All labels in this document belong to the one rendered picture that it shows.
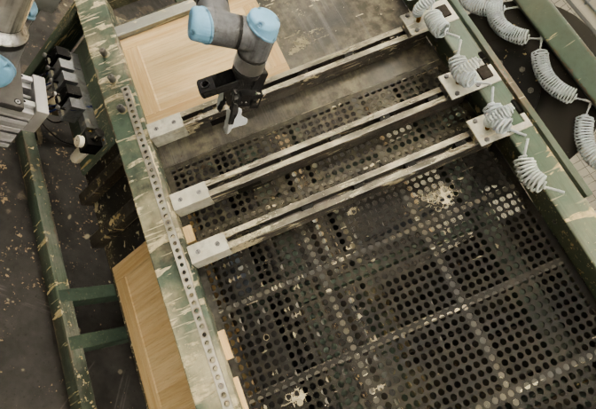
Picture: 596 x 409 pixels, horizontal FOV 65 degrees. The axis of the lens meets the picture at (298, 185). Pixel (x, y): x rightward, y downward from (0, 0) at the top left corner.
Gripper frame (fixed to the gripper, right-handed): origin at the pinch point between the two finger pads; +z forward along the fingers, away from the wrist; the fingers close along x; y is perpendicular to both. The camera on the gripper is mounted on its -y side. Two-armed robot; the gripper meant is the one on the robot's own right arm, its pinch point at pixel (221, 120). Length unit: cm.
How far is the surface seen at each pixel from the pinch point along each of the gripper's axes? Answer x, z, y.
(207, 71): 47, 30, 14
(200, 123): 24.5, 32.7, 6.4
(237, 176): -0.6, 29.6, 12.3
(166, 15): 77, 30, 4
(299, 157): -1.9, 19.4, 31.4
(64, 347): -23, 108, -45
